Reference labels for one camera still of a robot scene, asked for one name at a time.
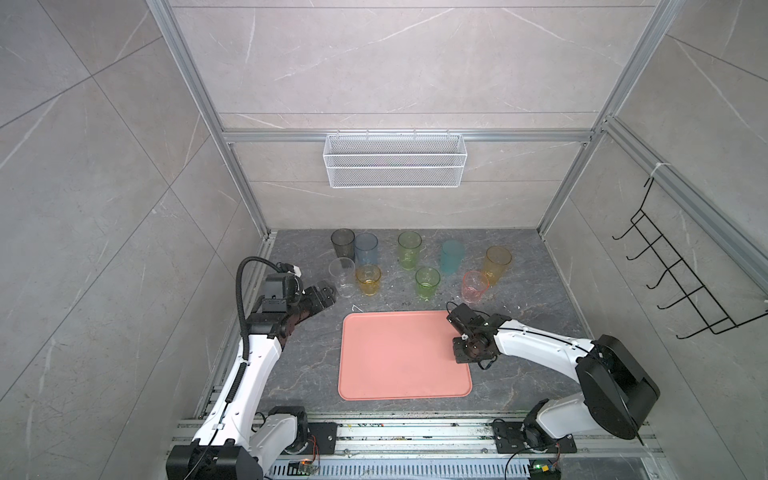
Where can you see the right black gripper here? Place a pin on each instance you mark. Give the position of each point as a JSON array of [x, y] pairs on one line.
[[460, 357]]

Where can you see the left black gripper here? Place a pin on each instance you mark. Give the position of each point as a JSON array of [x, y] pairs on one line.
[[327, 297]]

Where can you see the clear short glass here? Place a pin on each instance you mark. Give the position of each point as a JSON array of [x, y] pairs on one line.
[[342, 271]]

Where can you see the dark grey tall glass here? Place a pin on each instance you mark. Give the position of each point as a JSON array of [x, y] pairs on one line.
[[343, 241]]

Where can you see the blue tall glass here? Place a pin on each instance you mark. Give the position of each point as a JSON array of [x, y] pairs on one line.
[[366, 249]]

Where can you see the green tall glass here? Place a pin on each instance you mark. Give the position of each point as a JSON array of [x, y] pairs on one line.
[[409, 247]]

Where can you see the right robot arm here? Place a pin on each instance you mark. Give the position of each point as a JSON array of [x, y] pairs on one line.
[[616, 393]]

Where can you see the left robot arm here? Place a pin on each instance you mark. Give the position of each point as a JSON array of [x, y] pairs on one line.
[[226, 446]]

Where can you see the pink plastic tray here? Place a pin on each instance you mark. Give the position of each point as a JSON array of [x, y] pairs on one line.
[[400, 355]]

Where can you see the yellow short glass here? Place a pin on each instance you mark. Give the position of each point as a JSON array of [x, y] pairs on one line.
[[368, 278]]

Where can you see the pink short glass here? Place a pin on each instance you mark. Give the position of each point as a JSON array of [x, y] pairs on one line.
[[474, 285]]

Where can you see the green short glass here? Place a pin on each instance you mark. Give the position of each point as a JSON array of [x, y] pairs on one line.
[[427, 281]]

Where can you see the amber tall glass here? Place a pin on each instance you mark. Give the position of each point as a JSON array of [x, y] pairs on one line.
[[497, 260]]

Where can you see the teal tall glass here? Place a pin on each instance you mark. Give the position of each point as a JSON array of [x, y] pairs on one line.
[[451, 256]]

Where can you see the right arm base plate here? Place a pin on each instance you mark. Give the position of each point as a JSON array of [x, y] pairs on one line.
[[511, 437]]

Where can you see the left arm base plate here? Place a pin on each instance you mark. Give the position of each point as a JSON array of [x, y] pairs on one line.
[[314, 438]]

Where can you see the white wire mesh basket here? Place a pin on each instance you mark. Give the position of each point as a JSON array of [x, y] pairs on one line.
[[357, 161]]

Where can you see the black wire hook rack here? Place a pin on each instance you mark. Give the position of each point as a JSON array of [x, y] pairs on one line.
[[691, 290]]

